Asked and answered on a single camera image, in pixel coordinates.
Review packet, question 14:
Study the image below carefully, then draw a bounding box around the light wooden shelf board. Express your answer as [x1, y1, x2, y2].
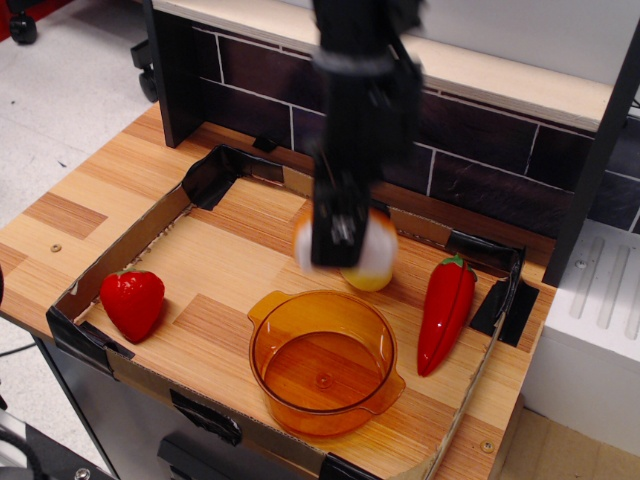
[152, 1, 613, 132]

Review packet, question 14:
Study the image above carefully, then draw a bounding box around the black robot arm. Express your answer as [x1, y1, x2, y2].
[310, 1, 423, 268]

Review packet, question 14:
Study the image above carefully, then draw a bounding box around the white grooved cabinet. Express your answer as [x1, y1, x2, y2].
[522, 220, 639, 455]

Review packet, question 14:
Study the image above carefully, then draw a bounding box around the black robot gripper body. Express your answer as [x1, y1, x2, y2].
[313, 47, 423, 193]

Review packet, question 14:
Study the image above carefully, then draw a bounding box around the white and orange toy sushi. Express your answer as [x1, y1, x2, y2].
[292, 208, 398, 277]

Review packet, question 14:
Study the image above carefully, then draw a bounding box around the black chair caster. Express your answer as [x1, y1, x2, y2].
[9, 11, 38, 45]

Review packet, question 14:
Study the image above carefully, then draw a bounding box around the red toy chili pepper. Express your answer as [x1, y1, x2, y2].
[417, 254, 477, 377]

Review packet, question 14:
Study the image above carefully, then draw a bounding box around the black shelf upright left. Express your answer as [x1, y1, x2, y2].
[143, 1, 205, 148]

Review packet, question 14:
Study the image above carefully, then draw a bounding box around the black caster wheel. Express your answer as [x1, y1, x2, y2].
[130, 39, 158, 103]

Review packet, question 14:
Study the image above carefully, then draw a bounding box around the yellow toy potato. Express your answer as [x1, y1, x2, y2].
[340, 268, 392, 292]

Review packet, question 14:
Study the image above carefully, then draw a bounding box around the black shelf upright right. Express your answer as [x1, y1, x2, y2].
[543, 24, 639, 287]

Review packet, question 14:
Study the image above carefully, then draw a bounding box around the orange transparent plastic pot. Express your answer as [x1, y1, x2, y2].
[248, 290, 405, 437]

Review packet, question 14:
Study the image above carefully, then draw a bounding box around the black shelf upright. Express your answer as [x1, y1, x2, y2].
[143, 1, 205, 148]
[543, 24, 639, 287]

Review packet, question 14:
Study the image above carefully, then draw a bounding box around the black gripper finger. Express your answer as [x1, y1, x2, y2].
[311, 175, 370, 268]

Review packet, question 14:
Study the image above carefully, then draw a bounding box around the red toy strawberry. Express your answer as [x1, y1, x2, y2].
[100, 269, 165, 343]

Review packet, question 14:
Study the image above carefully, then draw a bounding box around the cardboard fence with black tape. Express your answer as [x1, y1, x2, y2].
[47, 145, 533, 479]

